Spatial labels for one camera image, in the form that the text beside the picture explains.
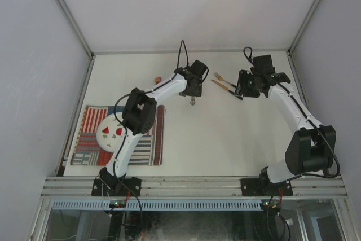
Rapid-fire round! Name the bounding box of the gold knife green handle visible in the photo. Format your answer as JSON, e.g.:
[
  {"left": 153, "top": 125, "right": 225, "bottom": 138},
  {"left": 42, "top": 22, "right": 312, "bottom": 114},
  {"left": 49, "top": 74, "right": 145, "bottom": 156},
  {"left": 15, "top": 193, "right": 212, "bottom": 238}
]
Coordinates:
[{"left": 211, "top": 80, "right": 243, "bottom": 100}]

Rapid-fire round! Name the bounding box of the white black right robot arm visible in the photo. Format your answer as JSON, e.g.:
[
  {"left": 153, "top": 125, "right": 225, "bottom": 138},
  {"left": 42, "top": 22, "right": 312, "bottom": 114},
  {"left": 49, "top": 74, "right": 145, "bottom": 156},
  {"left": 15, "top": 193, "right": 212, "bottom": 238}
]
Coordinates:
[{"left": 235, "top": 54, "right": 341, "bottom": 195}]

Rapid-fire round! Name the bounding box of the white watermelon pattern plate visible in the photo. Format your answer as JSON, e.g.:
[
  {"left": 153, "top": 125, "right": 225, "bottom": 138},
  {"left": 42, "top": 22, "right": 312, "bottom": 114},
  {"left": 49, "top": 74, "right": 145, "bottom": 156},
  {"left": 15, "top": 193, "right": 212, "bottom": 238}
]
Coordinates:
[{"left": 96, "top": 115, "right": 125, "bottom": 153}]

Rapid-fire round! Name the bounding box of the pink handled spoon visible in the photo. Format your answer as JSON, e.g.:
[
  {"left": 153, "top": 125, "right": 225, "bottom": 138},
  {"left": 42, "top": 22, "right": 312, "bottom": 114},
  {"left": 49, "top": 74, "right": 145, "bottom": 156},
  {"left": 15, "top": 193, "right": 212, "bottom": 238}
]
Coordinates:
[{"left": 154, "top": 77, "right": 162, "bottom": 84}]

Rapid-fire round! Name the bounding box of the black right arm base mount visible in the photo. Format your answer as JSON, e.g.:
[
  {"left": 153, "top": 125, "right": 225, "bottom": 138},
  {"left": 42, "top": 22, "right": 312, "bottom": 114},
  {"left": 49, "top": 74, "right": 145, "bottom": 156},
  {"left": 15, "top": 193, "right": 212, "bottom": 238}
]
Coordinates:
[{"left": 240, "top": 178, "right": 293, "bottom": 196}]

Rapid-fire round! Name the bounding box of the grey slotted cable duct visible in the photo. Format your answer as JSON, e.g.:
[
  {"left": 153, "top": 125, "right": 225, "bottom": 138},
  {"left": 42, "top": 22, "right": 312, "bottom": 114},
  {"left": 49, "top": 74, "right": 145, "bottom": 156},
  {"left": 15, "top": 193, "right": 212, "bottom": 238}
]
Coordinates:
[{"left": 52, "top": 199, "right": 262, "bottom": 211}]

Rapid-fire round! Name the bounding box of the aluminium front rail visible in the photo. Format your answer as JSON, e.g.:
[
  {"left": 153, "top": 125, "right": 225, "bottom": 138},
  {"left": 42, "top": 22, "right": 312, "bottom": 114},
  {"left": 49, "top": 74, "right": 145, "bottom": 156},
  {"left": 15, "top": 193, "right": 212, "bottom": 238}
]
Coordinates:
[{"left": 41, "top": 177, "right": 347, "bottom": 199}]

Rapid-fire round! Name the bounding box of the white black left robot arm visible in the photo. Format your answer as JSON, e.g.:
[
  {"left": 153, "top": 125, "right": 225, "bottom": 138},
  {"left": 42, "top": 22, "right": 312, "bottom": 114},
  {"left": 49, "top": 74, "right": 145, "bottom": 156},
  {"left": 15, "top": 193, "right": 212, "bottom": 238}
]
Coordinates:
[{"left": 96, "top": 60, "right": 209, "bottom": 196}]

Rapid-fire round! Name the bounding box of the striped patchwork placemat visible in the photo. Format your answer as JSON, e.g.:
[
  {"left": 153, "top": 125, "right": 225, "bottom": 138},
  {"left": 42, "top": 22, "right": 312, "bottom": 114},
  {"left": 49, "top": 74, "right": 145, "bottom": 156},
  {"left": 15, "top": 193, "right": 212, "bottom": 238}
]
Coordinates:
[{"left": 70, "top": 106, "right": 165, "bottom": 166}]

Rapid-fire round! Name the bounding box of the black right camera cable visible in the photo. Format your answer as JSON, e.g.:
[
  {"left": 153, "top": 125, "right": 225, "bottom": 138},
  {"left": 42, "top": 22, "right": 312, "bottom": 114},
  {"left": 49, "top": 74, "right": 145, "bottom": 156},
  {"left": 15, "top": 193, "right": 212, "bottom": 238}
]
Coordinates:
[{"left": 243, "top": 46, "right": 341, "bottom": 205}]

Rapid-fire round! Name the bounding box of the gold fork green handle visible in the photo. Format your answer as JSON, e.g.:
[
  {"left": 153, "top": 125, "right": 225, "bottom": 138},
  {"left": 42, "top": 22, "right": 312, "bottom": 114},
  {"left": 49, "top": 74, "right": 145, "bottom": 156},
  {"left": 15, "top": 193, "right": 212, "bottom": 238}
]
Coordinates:
[{"left": 214, "top": 72, "right": 236, "bottom": 88}]

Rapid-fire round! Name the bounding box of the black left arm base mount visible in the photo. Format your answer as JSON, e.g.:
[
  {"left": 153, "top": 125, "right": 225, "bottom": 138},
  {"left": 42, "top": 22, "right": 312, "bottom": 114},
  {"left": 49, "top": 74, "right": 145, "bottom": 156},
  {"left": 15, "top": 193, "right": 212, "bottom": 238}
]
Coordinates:
[{"left": 91, "top": 177, "right": 142, "bottom": 197}]

